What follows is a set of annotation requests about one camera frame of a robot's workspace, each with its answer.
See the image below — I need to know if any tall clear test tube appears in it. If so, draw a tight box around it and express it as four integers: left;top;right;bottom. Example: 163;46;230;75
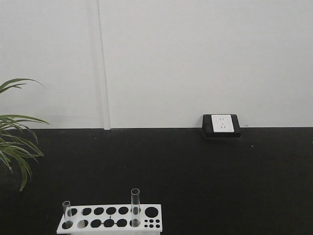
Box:
131;188;140;227

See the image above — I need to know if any short clear test tube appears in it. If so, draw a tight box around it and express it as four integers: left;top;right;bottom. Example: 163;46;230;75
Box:
62;201;73;229

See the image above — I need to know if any white test tube rack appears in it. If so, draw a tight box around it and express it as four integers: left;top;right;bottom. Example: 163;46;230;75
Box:
56;204;162;235

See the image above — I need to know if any green potted plant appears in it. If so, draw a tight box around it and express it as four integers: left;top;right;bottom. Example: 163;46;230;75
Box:
0;78;50;192

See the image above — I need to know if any white wall socket black box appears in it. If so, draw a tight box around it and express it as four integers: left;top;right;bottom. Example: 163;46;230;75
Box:
202;114;241;139

